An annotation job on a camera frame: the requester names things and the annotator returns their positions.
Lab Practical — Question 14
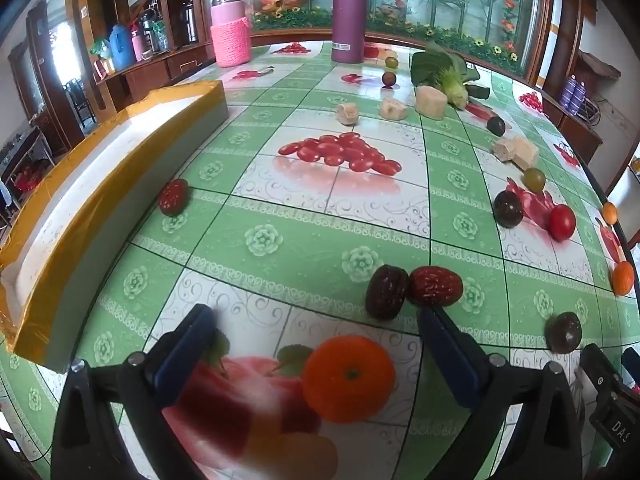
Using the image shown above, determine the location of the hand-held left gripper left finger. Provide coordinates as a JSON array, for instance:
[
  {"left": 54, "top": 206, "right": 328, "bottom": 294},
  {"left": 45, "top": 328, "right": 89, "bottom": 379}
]
[{"left": 50, "top": 303, "right": 221, "bottom": 480}]

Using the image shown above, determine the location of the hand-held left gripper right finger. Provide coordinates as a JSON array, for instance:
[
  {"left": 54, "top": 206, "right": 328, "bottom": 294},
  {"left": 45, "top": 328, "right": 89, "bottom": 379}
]
[{"left": 416, "top": 305, "right": 583, "bottom": 480}]

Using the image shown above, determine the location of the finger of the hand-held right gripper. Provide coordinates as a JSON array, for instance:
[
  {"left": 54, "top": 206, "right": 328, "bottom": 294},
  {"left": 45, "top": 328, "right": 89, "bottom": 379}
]
[
  {"left": 621, "top": 346, "right": 640, "bottom": 391},
  {"left": 580, "top": 344, "right": 638, "bottom": 447}
]

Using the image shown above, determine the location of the dark maroon jujube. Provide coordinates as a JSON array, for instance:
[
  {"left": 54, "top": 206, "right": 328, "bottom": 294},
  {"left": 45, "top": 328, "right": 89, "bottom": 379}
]
[{"left": 365, "top": 265, "right": 412, "bottom": 321}]

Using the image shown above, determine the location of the orange tangerine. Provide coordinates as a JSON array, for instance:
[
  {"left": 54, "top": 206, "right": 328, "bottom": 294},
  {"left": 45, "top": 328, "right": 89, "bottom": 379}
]
[{"left": 301, "top": 336, "right": 397, "bottom": 423}]

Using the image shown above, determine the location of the dark purple plum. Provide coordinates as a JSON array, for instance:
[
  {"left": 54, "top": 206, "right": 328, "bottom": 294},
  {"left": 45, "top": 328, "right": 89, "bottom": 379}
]
[
  {"left": 546, "top": 311, "right": 583, "bottom": 355},
  {"left": 493, "top": 190, "right": 524, "bottom": 228}
]

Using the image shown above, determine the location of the yellow-taped white foam box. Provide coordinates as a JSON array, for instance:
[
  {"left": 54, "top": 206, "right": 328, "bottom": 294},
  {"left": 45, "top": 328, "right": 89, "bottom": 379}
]
[{"left": 0, "top": 80, "right": 228, "bottom": 373}]

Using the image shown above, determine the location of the red jujube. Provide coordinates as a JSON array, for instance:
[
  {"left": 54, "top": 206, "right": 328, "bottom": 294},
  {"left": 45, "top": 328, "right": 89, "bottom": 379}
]
[
  {"left": 409, "top": 266, "right": 464, "bottom": 308},
  {"left": 159, "top": 178, "right": 191, "bottom": 217}
]

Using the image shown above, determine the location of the red cherry tomato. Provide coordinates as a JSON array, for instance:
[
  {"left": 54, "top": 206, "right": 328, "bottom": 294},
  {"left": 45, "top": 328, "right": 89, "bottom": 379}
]
[{"left": 547, "top": 204, "right": 577, "bottom": 241}]

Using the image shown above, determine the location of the green fruit-print tablecloth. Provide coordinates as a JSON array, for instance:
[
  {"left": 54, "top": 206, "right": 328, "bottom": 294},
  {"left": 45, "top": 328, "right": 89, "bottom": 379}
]
[{"left": 0, "top": 40, "right": 640, "bottom": 480}]

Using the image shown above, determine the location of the red object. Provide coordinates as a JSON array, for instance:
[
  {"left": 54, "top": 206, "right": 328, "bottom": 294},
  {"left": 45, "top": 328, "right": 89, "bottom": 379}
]
[{"left": 15, "top": 167, "right": 43, "bottom": 191}]

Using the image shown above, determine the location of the wooden side cabinet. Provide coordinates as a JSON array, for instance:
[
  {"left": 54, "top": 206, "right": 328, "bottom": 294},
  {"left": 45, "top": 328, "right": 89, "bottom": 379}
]
[{"left": 540, "top": 50, "right": 606, "bottom": 161}]

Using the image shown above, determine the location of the medium tan cork block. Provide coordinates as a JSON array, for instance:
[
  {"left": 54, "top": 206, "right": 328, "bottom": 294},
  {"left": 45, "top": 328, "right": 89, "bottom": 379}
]
[{"left": 379, "top": 99, "right": 410, "bottom": 121}]

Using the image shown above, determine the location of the large tan cork block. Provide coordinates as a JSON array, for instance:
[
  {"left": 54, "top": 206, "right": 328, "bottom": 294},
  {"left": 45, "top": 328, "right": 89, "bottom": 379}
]
[{"left": 415, "top": 85, "right": 448, "bottom": 121}]

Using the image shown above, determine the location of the dark wooden chair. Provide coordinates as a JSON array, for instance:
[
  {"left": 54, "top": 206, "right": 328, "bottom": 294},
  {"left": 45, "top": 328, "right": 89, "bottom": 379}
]
[{"left": 65, "top": 80, "right": 96, "bottom": 128}]

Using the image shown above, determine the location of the green bok choy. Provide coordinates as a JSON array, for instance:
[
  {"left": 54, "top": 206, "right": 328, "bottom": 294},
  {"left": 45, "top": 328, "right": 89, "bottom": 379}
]
[{"left": 411, "top": 42, "right": 493, "bottom": 110}]

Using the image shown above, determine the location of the wooden sideboard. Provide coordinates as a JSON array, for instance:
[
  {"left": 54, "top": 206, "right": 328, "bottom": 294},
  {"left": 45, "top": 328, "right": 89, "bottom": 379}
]
[{"left": 90, "top": 0, "right": 216, "bottom": 111}]

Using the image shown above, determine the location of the blue plastic jug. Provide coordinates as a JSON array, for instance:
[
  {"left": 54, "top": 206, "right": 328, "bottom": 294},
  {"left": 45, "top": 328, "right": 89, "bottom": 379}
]
[{"left": 109, "top": 24, "right": 136, "bottom": 71}]

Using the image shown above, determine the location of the pink knit-sleeved bottle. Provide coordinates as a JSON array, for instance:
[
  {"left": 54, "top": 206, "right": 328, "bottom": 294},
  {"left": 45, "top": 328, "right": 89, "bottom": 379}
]
[{"left": 210, "top": 0, "right": 251, "bottom": 68}]

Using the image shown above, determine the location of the steel thermos flask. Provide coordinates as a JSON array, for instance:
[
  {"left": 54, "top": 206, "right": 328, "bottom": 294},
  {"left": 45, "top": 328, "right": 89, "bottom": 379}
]
[{"left": 140, "top": 10, "right": 160, "bottom": 56}]

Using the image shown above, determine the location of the purple thermos bottle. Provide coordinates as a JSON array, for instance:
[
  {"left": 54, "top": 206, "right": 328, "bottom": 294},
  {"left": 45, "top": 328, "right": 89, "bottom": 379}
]
[{"left": 331, "top": 0, "right": 370, "bottom": 65}]

